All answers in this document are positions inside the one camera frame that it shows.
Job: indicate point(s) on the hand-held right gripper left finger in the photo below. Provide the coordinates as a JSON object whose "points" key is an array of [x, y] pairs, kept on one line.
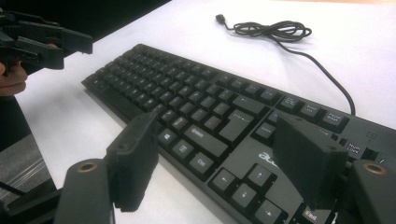
{"points": [[132, 161]]}

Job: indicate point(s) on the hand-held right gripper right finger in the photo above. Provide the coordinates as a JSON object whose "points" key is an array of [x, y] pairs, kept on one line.
{"points": [[308, 161]]}

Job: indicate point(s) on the black computer keyboard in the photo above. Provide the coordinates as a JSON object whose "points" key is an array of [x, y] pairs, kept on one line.
{"points": [[202, 137]]}

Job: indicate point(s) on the aluminium floor rail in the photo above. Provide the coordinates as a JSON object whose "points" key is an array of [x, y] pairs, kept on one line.
{"points": [[21, 174]]}

